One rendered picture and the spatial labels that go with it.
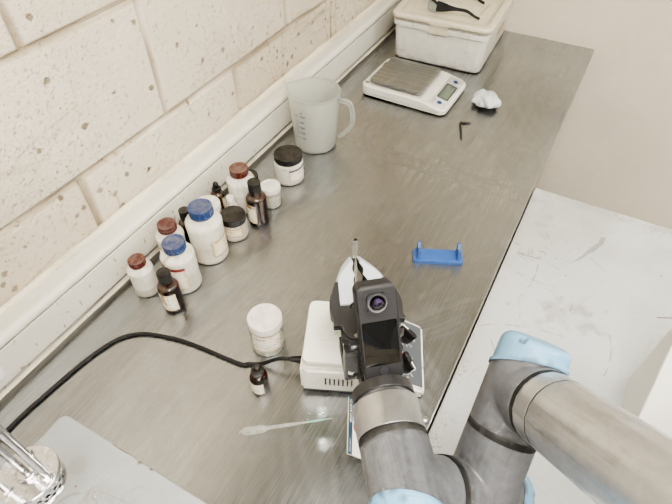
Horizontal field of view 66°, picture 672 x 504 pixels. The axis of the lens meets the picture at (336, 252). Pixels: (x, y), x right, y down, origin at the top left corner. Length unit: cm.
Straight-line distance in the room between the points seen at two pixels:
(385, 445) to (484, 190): 83
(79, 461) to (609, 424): 72
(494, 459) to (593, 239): 74
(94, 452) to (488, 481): 58
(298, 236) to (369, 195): 21
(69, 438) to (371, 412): 53
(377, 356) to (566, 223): 75
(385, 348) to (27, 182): 62
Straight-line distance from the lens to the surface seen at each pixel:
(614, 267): 119
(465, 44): 169
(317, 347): 83
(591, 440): 46
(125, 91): 103
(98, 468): 90
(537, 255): 115
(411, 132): 143
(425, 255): 108
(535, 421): 52
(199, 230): 102
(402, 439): 55
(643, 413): 88
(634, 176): 223
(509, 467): 59
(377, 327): 58
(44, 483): 73
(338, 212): 117
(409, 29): 173
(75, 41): 95
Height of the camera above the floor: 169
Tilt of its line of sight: 47 degrees down
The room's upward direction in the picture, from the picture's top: straight up
